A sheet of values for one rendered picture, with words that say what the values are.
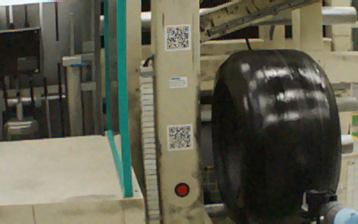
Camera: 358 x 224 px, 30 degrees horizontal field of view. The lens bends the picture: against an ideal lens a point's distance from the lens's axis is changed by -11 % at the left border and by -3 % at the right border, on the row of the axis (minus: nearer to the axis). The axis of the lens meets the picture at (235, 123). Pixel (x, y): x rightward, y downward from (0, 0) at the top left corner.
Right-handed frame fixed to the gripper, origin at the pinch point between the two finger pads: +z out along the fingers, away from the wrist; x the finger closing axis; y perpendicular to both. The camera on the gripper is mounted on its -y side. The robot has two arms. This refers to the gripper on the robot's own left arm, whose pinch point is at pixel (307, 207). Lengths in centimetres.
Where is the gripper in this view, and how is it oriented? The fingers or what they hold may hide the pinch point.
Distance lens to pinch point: 204.4
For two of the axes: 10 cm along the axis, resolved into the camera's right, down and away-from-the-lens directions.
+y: -0.5, -9.9, -1.0
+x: -9.7, 0.7, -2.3
